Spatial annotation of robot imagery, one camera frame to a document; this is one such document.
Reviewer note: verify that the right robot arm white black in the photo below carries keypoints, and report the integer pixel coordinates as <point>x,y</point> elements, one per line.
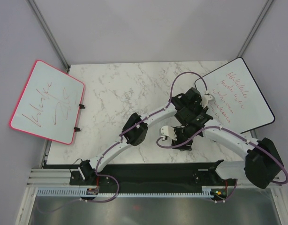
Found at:
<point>260,162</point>

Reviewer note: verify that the aluminium rail frame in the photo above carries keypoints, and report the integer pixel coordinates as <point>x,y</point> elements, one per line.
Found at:
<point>52,177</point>

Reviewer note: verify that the left aluminium corner post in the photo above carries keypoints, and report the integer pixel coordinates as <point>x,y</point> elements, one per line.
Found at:
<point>48,33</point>

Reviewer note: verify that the black framed whiteboard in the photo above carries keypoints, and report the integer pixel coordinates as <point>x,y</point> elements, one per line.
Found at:
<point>238,101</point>

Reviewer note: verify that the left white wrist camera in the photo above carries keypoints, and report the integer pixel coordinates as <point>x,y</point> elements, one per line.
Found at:
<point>206,98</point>

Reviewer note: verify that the aluminium corner post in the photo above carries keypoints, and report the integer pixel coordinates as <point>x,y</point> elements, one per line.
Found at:
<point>256,26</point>
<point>48,33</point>

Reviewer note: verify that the pink framed whiteboard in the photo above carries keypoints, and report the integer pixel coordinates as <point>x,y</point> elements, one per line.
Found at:
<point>49,104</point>

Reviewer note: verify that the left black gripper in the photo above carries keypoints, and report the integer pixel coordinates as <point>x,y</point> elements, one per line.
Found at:
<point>200,117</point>

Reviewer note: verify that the white slotted cable duct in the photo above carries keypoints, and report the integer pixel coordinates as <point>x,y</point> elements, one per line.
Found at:
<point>86,192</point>

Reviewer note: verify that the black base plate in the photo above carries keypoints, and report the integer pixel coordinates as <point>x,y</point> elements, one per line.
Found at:
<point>160,188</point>

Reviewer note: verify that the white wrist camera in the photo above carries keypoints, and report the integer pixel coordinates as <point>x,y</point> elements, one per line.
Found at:
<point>206,98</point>
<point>168,132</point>

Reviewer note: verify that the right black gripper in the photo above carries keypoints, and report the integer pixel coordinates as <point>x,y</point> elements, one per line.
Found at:
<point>179,141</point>

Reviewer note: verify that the right aluminium corner post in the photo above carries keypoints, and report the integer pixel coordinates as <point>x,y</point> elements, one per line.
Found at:
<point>256,26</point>

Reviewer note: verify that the lower black clip pink board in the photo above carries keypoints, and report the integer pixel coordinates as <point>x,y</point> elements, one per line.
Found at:
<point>76,129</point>

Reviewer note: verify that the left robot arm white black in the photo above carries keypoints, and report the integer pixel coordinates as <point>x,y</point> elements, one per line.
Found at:
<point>135,130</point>

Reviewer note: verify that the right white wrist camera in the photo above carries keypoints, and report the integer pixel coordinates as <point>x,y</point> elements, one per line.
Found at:
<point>168,132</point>

